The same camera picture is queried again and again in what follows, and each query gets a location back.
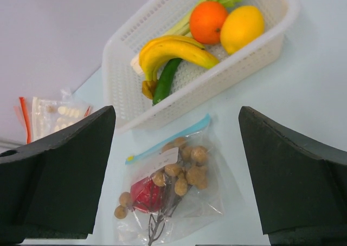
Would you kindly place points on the white plastic basket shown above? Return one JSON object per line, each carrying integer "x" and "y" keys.
{"x": 192, "y": 84}

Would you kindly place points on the red pomegranate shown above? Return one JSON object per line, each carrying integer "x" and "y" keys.
{"x": 146, "y": 196}

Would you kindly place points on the red zipper clear bag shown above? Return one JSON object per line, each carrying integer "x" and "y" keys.
{"x": 23, "y": 113}

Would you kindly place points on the polka dot zip bag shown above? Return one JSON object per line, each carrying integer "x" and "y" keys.
{"x": 50, "y": 116}

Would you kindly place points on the orange fruit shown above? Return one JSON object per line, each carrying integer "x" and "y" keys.
{"x": 206, "y": 21}

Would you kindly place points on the yellow lemon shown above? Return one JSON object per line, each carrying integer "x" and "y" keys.
{"x": 242, "y": 26}

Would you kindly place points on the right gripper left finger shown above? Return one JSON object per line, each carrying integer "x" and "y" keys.
{"x": 50, "y": 188}

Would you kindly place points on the green cucumber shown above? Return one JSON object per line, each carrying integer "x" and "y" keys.
{"x": 165, "y": 81}

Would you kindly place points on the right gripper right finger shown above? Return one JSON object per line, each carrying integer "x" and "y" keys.
{"x": 298, "y": 182}

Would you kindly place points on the blue zipper clear bag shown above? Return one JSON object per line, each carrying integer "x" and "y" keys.
{"x": 199, "y": 207}

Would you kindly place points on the yellow banana bunch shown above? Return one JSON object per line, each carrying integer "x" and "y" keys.
{"x": 160, "y": 50}

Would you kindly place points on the brown longan bunch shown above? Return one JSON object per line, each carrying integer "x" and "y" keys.
{"x": 178, "y": 168}

